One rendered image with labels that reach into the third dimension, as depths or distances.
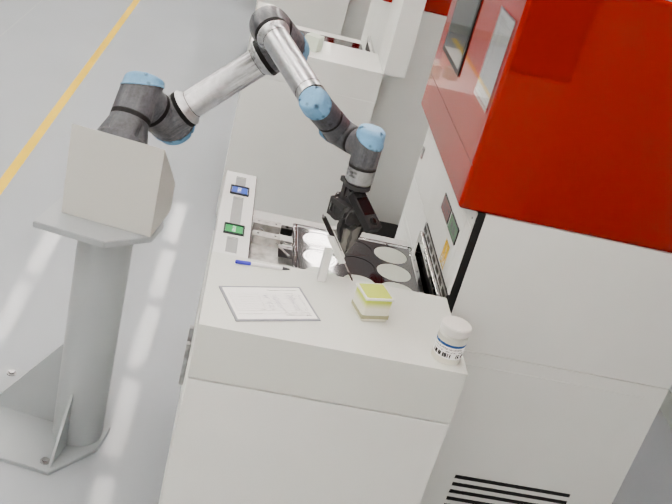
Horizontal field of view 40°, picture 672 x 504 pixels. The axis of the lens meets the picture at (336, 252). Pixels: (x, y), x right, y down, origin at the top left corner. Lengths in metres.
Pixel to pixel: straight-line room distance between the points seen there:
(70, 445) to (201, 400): 1.04
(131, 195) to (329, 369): 0.85
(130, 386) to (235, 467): 1.22
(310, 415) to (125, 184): 0.88
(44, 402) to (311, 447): 1.22
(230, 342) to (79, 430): 1.13
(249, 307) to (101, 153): 0.72
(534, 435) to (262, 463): 0.86
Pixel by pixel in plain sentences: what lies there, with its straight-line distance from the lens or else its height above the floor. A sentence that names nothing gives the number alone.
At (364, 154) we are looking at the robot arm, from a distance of 2.34.
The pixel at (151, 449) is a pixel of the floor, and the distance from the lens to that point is 3.18.
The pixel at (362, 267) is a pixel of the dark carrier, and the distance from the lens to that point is 2.59.
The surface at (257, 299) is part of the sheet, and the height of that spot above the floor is 0.97.
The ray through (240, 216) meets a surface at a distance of 2.57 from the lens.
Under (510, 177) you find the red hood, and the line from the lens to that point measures 2.30.
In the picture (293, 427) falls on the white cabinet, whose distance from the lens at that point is 2.19.
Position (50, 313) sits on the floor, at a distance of 3.77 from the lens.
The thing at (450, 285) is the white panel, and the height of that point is 1.00.
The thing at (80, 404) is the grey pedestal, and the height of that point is 0.19.
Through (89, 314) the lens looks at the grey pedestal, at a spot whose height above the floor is 0.52.
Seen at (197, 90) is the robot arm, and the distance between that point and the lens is 2.73.
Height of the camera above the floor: 2.06
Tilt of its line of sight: 26 degrees down
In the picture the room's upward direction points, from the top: 15 degrees clockwise
